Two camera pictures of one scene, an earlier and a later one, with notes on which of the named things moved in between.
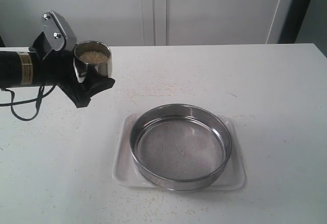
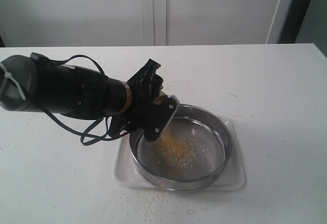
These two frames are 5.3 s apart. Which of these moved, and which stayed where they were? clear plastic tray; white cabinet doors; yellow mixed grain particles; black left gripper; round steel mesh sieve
Moved: black left gripper; yellow mixed grain particles
Stayed: white cabinet doors; clear plastic tray; round steel mesh sieve
